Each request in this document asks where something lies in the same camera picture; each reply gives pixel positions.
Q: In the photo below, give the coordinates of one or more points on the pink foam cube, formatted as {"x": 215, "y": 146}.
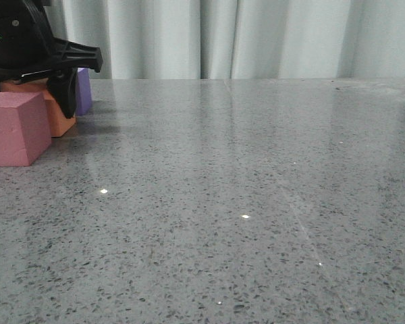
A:
{"x": 24, "y": 128}

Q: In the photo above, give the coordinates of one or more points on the grey-green pleated curtain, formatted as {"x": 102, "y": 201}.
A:
{"x": 238, "y": 39}

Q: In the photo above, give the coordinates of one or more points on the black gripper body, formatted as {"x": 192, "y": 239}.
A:
{"x": 29, "y": 51}

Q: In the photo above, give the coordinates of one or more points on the orange foam cube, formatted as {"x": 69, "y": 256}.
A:
{"x": 58, "y": 123}

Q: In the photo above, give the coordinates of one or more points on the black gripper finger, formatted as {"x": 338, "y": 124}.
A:
{"x": 62, "y": 87}

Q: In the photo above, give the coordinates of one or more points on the purple foam cube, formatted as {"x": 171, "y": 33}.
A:
{"x": 83, "y": 92}

